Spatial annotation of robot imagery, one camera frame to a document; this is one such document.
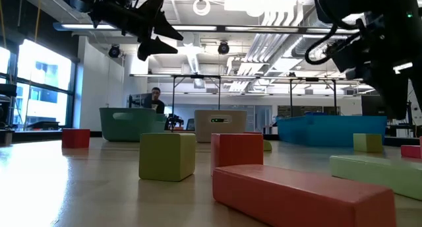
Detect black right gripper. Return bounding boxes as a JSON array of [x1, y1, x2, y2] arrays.
[[329, 11, 422, 121]]

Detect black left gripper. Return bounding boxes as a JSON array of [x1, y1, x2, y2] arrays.
[[88, 0, 184, 62]]

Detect red long block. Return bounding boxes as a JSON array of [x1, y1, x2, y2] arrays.
[[400, 144, 422, 160]]

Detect red cube block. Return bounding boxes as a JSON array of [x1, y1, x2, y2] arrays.
[[61, 128, 91, 149]]

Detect orange cube block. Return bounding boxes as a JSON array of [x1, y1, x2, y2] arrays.
[[210, 133, 264, 177]]

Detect orange long block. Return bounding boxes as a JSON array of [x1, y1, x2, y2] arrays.
[[212, 164, 398, 227]]

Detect black computer monitor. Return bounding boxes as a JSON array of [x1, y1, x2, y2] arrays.
[[361, 94, 392, 119], [127, 93, 148, 109]]

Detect person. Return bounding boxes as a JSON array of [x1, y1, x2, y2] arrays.
[[143, 86, 166, 115]]

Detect green long block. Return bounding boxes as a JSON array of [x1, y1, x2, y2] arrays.
[[329, 154, 422, 201]]

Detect green plastic bin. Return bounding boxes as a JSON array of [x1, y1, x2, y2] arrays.
[[99, 107, 168, 143]]

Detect white plastic bin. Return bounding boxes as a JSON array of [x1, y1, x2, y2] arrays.
[[193, 109, 248, 144]]

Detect blue plastic bin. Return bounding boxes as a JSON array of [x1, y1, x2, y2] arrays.
[[276, 112, 388, 148]]

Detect large glass window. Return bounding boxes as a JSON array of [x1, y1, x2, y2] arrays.
[[0, 38, 77, 129]]

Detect long ceiling light rail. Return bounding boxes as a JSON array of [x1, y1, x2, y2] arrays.
[[52, 21, 362, 36]]

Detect white ring lamp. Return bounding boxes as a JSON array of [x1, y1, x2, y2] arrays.
[[192, 0, 212, 17]]

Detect black metal frame stand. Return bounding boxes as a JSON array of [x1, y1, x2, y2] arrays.
[[171, 74, 222, 133], [289, 76, 338, 117]]

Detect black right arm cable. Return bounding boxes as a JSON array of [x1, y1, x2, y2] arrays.
[[305, 22, 363, 65]]

